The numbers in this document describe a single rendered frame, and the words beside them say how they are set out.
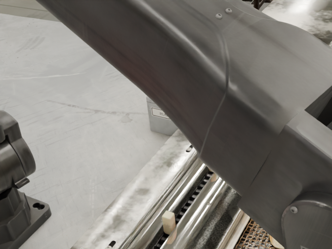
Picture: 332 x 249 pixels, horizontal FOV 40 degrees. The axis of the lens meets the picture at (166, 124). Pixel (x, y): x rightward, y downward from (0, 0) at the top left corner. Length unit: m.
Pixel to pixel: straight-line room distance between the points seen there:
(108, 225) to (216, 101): 0.46
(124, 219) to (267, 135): 0.47
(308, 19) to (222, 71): 0.86
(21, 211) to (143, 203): 0.17
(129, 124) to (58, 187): 0.20
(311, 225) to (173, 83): 0.08
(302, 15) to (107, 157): 0.52
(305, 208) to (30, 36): 1.24
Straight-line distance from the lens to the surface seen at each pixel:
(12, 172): 0.62
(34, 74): 1.15
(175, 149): 0.74
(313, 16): 1.05
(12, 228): 0.68
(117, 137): 0.86
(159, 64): 0.21
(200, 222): 0.62
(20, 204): 0.70
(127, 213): 0.64
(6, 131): 0.60
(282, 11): 1.08
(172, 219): 0.62
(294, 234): 0.19
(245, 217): 0.58
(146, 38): 0.21
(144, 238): 0.62
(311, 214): 0.18
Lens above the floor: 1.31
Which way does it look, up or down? 34 degrees down
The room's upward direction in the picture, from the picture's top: 6 degrees counter-clockwise
